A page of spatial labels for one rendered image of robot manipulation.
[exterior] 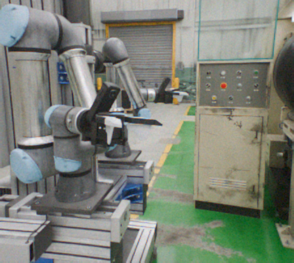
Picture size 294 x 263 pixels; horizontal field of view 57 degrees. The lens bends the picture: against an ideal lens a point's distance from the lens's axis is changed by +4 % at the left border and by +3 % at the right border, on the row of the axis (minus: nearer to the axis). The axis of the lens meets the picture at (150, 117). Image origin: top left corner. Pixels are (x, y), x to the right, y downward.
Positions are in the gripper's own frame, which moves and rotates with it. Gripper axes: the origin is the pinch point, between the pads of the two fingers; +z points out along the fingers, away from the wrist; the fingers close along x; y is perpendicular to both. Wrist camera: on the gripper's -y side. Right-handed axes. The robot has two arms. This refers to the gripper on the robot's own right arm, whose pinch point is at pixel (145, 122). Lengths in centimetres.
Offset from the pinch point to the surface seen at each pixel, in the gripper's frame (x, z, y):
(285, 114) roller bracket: -148, 0, -4
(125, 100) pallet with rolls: -522, -491, -4
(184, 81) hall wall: -861, -498, -97
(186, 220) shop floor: -143, -62, 88
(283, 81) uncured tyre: -112, 4, -21
